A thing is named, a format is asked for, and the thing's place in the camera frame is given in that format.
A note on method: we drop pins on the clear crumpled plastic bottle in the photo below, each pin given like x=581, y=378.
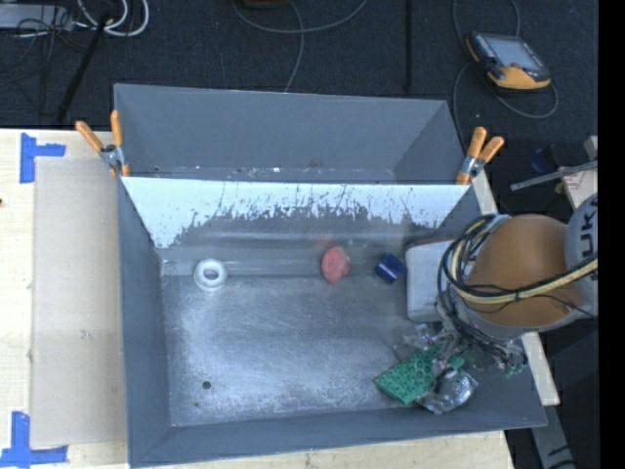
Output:
x=454, y=393

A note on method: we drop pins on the green flat block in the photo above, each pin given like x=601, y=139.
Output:
x=407, y=374

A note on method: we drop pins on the blue small block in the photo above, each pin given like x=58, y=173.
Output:
x=389, y=268

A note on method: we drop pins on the red round toy food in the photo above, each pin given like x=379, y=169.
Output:
x=335, y=264

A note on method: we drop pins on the grey metal bin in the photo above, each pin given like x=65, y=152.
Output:
x=273, y=340

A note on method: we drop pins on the pale wood flat board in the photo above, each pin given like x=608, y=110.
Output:
x=73, y=286

